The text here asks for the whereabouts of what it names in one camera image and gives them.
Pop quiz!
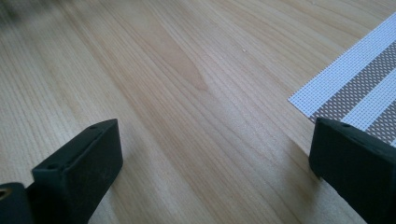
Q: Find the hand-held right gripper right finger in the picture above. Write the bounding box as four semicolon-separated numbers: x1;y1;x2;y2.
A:
308;117;396;224

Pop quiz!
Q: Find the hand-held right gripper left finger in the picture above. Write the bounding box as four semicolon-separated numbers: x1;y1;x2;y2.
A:
26;118;124;224

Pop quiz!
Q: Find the striped woven placemat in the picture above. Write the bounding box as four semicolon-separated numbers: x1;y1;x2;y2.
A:
287;12;396;147

